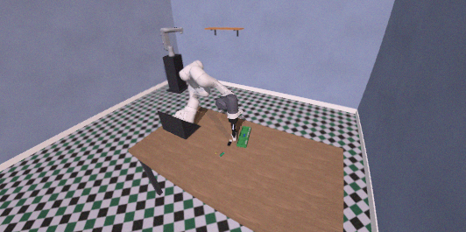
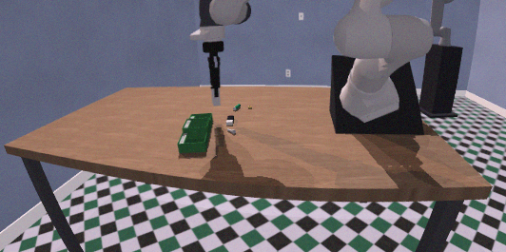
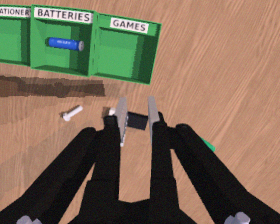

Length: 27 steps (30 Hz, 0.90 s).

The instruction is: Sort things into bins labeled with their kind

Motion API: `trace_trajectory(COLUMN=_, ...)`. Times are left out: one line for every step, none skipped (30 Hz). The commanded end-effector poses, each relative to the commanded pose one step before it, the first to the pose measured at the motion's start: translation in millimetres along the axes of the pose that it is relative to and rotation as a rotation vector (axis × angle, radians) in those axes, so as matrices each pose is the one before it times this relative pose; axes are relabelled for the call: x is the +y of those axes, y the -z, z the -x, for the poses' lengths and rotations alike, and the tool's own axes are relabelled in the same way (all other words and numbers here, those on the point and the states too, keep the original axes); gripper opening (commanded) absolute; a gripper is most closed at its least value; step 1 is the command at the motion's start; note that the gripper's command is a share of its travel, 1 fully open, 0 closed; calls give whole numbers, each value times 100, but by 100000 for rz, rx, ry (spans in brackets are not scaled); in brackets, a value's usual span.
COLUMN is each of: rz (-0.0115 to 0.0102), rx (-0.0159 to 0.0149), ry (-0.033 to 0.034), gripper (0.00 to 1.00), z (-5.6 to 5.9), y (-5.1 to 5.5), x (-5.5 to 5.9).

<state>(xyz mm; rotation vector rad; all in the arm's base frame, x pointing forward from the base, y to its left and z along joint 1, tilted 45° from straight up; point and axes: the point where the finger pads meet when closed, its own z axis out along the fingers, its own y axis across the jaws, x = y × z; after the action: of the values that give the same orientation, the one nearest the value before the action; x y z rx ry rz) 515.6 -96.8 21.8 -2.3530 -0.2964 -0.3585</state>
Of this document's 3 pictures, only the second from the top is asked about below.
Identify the green three-compartment bin rack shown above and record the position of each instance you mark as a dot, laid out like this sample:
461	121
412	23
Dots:
194	134

